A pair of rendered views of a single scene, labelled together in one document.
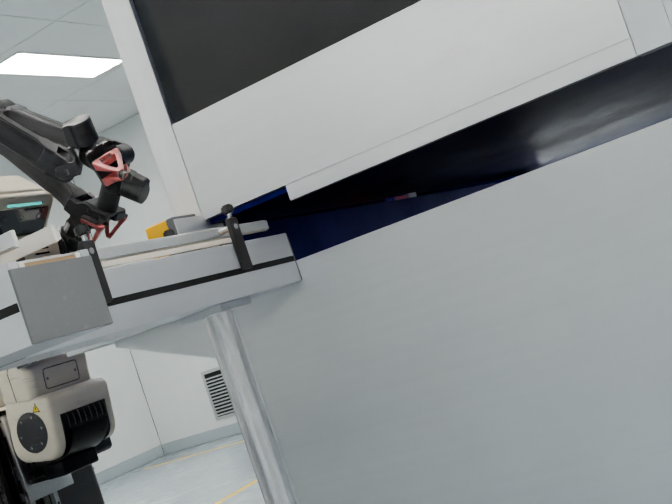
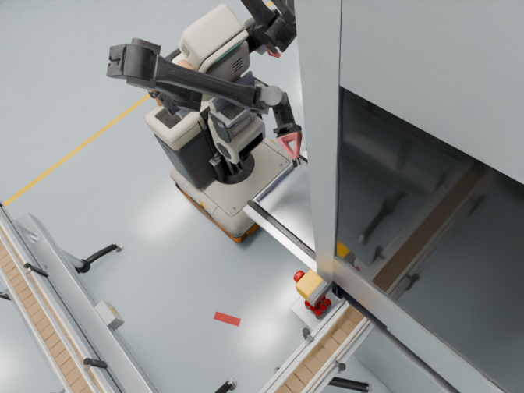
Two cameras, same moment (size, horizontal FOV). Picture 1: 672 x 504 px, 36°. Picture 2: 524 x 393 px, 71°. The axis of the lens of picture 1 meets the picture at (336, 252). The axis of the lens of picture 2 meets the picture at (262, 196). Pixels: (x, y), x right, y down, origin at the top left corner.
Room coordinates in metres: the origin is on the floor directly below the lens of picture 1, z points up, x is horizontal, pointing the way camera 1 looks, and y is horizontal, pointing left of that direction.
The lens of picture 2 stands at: (1.61, 0.17, 2.12)
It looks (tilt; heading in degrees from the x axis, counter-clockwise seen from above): 59 degrees down; 31
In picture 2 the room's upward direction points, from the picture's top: 17 degrees counter-clockwise
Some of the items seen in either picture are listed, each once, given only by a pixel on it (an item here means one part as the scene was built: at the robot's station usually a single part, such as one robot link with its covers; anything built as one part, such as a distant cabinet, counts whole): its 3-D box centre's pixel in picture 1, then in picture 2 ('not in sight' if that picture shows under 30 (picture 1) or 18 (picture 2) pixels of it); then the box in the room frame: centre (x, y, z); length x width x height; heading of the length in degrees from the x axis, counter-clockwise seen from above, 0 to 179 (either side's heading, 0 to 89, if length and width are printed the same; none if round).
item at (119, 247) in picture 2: not in sight; (86, 268); (1.95, 1.78, 0.07); 0.50 x 0.08 x 0.14; 151
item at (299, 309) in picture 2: not in sight; (319, 309); (1.88, 0.25, 0.87); 0.14 x 0.13 x 0.02; 61
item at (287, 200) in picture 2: not in sight; (309, 204); (2.25, 0.36, 0.90); 0.34 x 0.26 x 0.04; 61
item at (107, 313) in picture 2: not in sight; (109, 314); (1.70, 1.21, 0.50); 0.12 x 0.05 x 0.09; 61
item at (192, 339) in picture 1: (185, 349); not in sight; (2.16, 0.37, 0.79); 0.34 x 0.03 x 0.13; 61
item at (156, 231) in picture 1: (175, 239); (311, 287); (1.92, 0.28, 0.99); 0.08 x 0.07 x 0.07; 61
